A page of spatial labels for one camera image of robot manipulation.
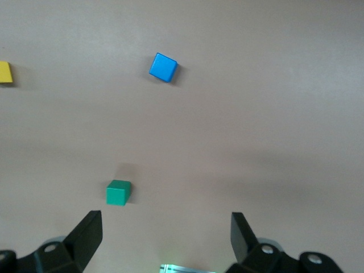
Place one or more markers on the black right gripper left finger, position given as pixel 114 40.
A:
pixel 76 244

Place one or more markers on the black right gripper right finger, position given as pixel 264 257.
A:
pixel 244 244

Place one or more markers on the blue cube block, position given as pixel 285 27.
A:
pixel 162 67

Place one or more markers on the green cube block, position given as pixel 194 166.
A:
pixel 116 194

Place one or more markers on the yellow cube block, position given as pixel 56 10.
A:
pixel 5 72

